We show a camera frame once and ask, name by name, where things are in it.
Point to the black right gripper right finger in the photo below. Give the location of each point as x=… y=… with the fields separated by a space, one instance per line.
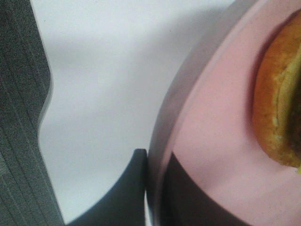
x=185 y=204

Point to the toy burger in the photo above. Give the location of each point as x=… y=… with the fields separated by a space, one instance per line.
x=276 y=115

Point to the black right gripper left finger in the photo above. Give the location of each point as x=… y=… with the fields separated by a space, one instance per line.
x=123 y=204

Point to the pink plate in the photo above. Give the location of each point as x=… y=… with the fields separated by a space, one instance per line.
x=205 y=121

